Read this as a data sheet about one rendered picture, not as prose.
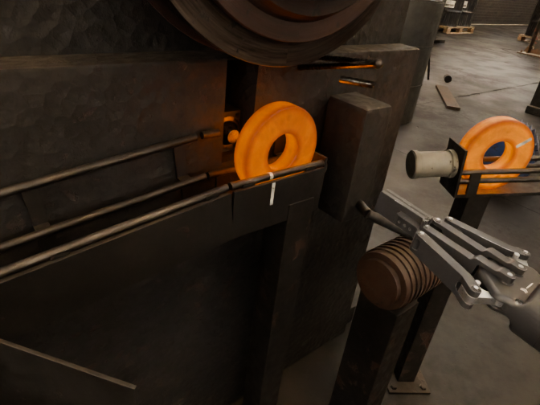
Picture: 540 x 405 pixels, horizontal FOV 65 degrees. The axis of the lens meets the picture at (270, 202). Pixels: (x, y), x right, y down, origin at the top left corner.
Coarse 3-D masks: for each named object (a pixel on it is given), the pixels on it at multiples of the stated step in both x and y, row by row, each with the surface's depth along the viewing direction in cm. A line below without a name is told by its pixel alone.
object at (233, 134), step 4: (224, 124) 72; (228, 124) 72; (232, 124) 73; (224, 128) 72; (228, 128) 72; (232, 128) 72; (236, 128) 73; (224, 132) 72; (228, 132) 72; (232, 132) 72; (236, 132) 73; (224, 136) 72; (228, 136) 72; (232, 136) 72; (236, 136) 73; (224, 140) 73; (228, 140) 72; (232, 140) 73; (236, 140) 73; (224, 144) 74; (228, 144) 74
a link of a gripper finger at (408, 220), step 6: (396, 216) 52; (402, 216) 52; (408, 216) 52; (396, 222) 52; (402, 222) 52; (408, 222) 51; (414, 222) 51; (402, 228) 52; (408, 228) 51; (414, 228) 50; (408, 234) 51; (414, 234) 50; (414, 240) 49; (414, 246) 49
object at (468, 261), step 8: (424, 224) 50; (432, 232) 49; (440, 240) 48; (448, 240) 48; (448, 248) 47; (456, 248) 47; (456, 256) 47; (464, 256) 46; (472, 256) 46; (480, 256) 46; (464, 264) 46; (472, 264) 46; (480, 264) 45; (488, 264) 45; (496, 264) 45; (472, 272) 46; (496, 272) 44; (504, 272) 43; (512, 272) 44; (504, 280) 43; (512, 280) 43
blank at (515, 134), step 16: (480, 128) 85; (496, 128) 84; (512, 128) 85; (528, 128) 85; (464, 144) 87; (480, 144) 86; (512, 144) 87; (528, 144) 87; (480, 160) 88; (512, 160) 89; (528, 160) 89; (464, 176) 89; (496, 176) 90; (512, 176) 91
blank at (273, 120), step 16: (256, 112) 65; (272, 112) 64; (288, 112) 66; (304, 112) 68; (256, 128) 63; (272, 128) 65; (288, 128) 67; (304, 128) 69; (240, 144) 65; (256, 144) 64; (288, 144) 72; (304, 144) 71; (240, 160) 65; (256, 160) 66; (288, 160) 72; (304, 160) 73; (240, 176) 68
